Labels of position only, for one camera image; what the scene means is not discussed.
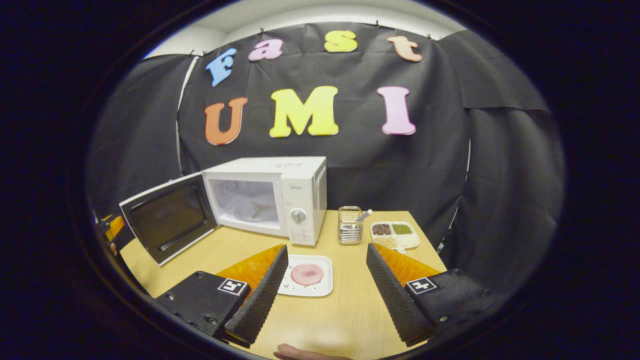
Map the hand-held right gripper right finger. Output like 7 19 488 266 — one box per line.
366 243 502 347

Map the pink round meat slice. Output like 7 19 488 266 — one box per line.
291 263 325 287

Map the white divided bean tray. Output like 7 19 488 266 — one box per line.
370 221 421 251

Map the black backdrop cloth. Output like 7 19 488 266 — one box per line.
85 21 566 301

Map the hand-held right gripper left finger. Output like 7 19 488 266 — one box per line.
155 244 290 346

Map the white square plate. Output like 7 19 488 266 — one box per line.
277 254 334 298

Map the white microwave oven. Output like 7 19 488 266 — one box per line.
119 156 328 267

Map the metal wire basket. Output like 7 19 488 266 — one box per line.
337 205 364 246

